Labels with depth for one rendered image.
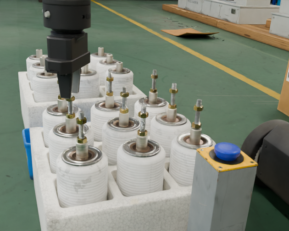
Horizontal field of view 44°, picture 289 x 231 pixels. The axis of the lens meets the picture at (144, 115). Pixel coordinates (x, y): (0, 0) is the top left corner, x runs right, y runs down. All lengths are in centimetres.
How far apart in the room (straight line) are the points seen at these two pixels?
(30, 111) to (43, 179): 42
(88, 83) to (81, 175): 56
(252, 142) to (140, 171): 44
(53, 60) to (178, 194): 34
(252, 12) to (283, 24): 71
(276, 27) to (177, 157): 282
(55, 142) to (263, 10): 356
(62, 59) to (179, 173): 32
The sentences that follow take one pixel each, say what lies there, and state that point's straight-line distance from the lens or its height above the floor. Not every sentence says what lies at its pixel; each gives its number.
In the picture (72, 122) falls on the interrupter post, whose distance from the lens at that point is 76.
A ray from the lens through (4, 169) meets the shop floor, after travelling 116.
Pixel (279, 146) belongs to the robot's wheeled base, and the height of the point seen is 18.
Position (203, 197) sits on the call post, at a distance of 59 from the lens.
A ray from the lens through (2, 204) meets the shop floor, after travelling 102.
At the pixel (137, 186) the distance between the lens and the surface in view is 70.
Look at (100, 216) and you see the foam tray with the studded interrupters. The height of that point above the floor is 17.
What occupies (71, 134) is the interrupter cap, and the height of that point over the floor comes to 25.
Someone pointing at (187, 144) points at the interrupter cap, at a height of 25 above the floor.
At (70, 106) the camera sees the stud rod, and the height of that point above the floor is 31.
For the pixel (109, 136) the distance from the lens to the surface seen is 78.
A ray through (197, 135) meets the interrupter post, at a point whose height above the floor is 27.
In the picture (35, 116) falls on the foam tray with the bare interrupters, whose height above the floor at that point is 15.
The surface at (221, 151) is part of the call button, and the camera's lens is 56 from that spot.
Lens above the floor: 58
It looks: 22 degrees down
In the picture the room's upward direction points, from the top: 3 degrees clockwise
